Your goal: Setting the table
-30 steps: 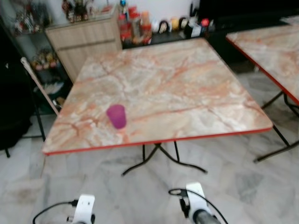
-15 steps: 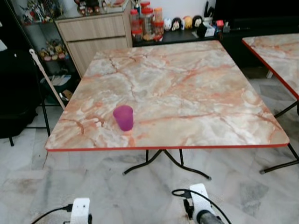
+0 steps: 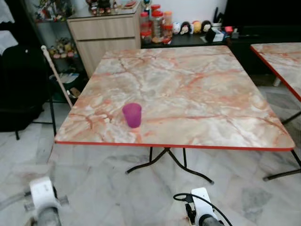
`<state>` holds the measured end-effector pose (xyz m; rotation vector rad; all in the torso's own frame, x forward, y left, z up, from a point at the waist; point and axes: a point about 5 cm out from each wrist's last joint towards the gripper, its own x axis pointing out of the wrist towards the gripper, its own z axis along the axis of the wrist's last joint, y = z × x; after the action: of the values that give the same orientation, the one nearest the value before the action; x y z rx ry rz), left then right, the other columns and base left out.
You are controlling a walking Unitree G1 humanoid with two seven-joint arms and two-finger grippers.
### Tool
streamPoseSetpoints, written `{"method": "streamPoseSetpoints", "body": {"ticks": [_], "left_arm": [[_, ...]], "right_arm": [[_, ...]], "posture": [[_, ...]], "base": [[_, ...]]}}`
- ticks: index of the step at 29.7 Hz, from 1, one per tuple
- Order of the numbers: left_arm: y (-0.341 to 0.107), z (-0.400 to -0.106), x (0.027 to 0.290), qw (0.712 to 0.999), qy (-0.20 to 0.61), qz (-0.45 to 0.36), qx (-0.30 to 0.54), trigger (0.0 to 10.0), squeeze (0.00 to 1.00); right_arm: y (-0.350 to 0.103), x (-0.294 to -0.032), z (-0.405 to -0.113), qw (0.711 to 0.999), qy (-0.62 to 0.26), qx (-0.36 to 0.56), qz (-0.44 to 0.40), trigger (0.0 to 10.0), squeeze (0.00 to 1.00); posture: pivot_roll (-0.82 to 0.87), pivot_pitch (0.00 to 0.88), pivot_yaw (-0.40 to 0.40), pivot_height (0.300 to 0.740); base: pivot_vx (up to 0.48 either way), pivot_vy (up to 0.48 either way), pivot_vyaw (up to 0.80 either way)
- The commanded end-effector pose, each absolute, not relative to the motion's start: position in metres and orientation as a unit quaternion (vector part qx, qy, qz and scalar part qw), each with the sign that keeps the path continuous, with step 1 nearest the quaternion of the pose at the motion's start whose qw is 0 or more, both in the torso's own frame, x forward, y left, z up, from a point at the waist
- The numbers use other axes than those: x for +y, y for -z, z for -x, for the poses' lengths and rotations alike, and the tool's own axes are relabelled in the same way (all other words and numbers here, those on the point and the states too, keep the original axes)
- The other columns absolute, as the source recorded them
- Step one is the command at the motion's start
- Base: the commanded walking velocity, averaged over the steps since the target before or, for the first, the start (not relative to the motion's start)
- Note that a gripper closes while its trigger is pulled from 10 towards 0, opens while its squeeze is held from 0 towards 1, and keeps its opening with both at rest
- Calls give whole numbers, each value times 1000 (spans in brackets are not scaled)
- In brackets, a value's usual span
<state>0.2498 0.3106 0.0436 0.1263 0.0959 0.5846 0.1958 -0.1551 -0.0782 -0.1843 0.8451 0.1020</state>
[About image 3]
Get purple plastic cup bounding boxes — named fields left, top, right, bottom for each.
left=122, top=103, right=143, bottom=129

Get black tv console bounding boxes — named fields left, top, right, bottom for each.
left=141, top=26, right=301, bottom=77

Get black television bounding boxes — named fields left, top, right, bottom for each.
left=222, top=0, right=301, bottom=27

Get white and black small box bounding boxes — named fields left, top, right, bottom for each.
left=206, top=28, right=225, bottom=43

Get black hair figurine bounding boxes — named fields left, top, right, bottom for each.
left=181, top=21, right=192, bottom=35
left=201, top=20, right=213, bottom=33

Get yellow figurine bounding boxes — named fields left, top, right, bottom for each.
left=192, top=20, right=202, bottom=34

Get orange lid jar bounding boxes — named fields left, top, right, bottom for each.
left=163, top=11, right=174, bottom=44

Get wooden drawer cabinet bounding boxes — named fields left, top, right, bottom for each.
left=67, top=4, right=144, bottom=77

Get colourful toy figures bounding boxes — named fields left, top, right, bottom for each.
left=49, top=38, right=79, bottom=60

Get wooden broom stick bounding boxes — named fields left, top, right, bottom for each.
left=40, top=45, right=74, bottom=109

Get black glass display shelf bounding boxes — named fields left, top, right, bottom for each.
left=20, top=0, right=89, bottom=138

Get black chair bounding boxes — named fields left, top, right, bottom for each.
left=0, top=45, right=55, bottom=141

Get white lace cloth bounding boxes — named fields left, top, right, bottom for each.
left=0, top=0, right=19, bottom=55

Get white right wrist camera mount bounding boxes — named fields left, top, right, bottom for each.
left=190, top=187, right=213, bottom=218

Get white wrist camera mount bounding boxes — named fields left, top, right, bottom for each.
left=29, top=176, right=60, bottom=212
left=190, top=187, right=213, bottom=218

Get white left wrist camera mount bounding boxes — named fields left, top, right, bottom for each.
left=29, top=176, right=60, bottom=212

